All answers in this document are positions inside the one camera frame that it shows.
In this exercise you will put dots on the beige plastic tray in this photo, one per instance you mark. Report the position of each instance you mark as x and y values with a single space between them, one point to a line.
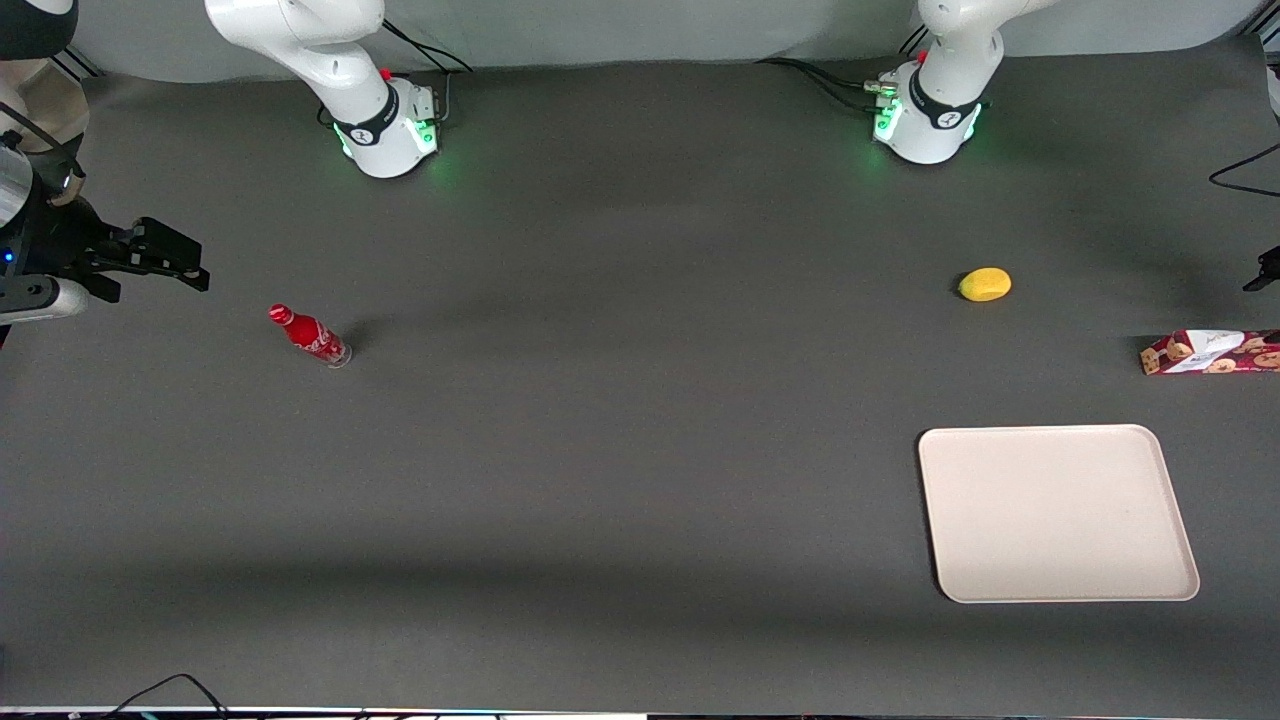
1050 510

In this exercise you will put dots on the red cola bottle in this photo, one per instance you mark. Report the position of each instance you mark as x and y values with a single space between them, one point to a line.
308 335

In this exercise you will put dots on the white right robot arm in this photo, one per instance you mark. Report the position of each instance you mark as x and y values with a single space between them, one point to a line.
370 110

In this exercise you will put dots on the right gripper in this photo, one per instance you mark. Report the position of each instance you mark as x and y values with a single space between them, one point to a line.
60 243

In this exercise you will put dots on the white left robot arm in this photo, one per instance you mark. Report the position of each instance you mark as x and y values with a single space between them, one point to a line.
940 100

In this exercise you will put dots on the red cookie box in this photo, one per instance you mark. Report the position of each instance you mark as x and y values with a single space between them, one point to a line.
1200 358

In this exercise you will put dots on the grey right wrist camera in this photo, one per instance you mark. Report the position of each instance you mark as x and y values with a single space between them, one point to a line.
40 298

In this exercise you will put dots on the yellow lemon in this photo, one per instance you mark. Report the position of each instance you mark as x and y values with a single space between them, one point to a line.
985 285

